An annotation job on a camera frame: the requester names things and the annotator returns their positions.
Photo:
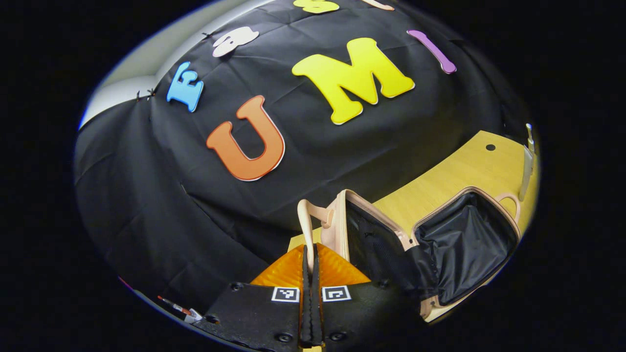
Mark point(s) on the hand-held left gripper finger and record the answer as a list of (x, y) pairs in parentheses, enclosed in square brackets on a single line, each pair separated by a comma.
[(317, 303), (305, 303)]

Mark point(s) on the pink suitcase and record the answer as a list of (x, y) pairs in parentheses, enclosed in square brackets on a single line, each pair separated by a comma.
[(464, 244)]

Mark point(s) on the white squeeze tube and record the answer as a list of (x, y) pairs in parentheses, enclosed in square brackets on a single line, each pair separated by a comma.
[(526, 176)]

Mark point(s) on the red marker pen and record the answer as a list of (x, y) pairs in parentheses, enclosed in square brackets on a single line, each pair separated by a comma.
[(180, 309)]

